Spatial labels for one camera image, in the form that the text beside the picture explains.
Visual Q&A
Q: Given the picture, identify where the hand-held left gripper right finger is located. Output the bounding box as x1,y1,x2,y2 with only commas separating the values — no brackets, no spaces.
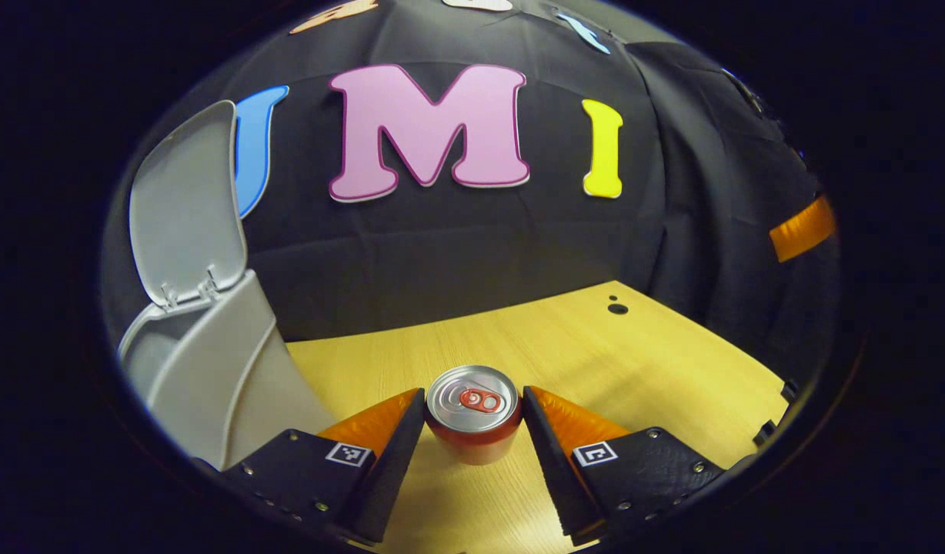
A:
522,385,727,547

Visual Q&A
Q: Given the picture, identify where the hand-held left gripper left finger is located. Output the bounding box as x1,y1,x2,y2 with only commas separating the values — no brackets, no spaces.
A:
220,387,427,546

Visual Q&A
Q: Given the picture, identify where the red pop can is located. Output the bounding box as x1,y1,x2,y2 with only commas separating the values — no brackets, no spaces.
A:
425,365,523,466

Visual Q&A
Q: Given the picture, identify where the white desktop garbage bin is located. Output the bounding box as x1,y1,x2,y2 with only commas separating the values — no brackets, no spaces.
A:
117,100,336,472

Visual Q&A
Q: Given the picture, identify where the wooden desktop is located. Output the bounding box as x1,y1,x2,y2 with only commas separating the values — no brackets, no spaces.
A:
286,281,798,554

